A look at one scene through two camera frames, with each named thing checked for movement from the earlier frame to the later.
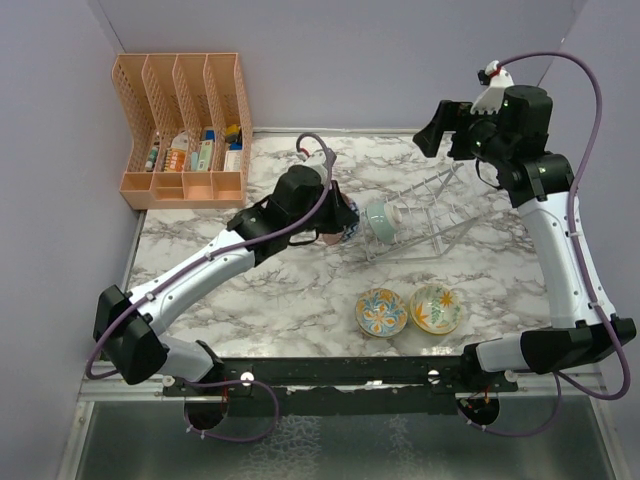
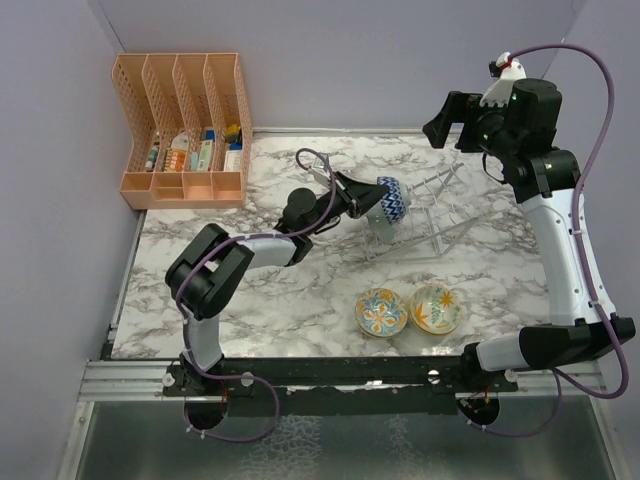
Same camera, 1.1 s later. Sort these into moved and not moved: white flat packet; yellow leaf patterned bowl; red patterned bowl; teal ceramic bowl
Moved: red patterned bowl
Not moved: white flat packet; yellow leaf patterned bowl; teal ceramic bowl
